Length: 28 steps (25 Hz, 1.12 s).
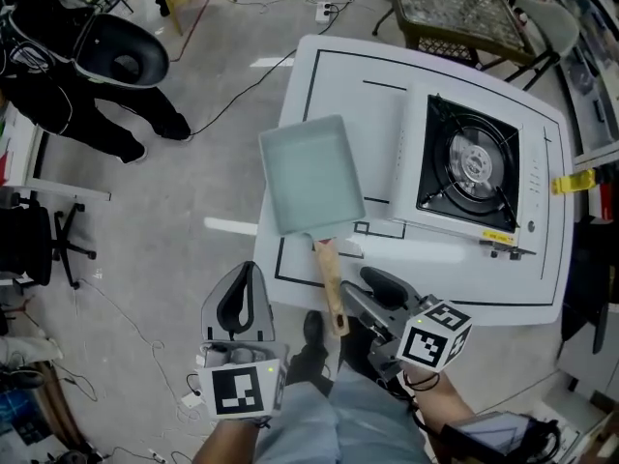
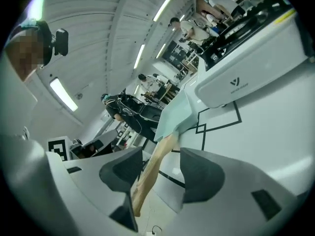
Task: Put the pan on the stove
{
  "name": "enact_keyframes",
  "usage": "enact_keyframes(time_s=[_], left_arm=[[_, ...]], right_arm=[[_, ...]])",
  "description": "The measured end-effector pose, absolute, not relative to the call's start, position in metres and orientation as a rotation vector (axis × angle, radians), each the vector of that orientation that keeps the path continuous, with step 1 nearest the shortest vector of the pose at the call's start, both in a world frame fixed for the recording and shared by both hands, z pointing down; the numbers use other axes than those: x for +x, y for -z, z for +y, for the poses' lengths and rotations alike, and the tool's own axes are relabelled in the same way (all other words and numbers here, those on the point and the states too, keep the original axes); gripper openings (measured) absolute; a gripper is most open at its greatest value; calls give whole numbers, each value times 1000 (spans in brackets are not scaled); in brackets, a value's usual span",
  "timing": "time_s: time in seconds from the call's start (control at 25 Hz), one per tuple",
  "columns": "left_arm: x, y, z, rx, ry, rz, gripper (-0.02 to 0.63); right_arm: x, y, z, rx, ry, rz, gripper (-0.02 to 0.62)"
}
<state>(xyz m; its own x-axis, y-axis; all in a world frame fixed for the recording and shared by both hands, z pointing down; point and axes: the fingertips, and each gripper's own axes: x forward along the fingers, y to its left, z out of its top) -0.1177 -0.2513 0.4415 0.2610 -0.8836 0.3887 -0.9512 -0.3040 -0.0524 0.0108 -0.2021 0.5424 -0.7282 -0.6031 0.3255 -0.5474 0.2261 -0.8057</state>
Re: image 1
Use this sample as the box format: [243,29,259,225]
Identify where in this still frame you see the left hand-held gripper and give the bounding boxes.
[195,260,290,422]

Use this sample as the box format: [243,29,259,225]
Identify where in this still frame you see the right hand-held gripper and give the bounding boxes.
[339,265,474,382]

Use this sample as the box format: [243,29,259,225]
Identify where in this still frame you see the white portable gas stove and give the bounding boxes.
[388,82,539,261]

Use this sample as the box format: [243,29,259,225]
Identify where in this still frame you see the rectangular pan with wooden handle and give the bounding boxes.
[257,113,368,339]

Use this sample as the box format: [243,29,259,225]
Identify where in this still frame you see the person's right forearm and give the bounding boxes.
[399,362,478,437]

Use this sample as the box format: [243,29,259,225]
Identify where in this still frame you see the person's left forearm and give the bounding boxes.
[192,416,272,464]

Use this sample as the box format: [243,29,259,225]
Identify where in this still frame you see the person's black shoe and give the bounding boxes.
[302,309,328,350]

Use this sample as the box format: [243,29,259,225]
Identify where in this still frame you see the black wrist band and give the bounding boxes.
[402,370,442,393]

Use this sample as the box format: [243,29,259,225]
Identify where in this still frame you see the person's legs in jeans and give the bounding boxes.
[255,362,432,464]

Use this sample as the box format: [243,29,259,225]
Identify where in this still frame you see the white desk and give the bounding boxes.
[0,101,113,203]

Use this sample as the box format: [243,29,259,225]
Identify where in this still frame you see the black office chair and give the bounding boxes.
[0,194,98,292]
[560,214,619,357]

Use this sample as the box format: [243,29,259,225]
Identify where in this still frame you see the white table with black tape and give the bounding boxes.
[252,34,577,329]

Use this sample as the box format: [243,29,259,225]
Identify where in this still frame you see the glass top wicker table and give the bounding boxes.
[381,0,538,67]

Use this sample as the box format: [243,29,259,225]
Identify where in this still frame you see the grey folding chair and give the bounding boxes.
[502,0,581,92]

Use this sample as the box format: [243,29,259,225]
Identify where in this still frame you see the white floor cable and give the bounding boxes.
[72,277,205,425]

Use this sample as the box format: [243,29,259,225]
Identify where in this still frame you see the arm-strapped black device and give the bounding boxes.
[437,409,563,459]

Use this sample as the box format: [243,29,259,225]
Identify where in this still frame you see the black floor cable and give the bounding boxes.
[186,0,374,139]

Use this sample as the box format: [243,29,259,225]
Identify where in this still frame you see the red floor cable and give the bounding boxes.
[168,0,228,63]

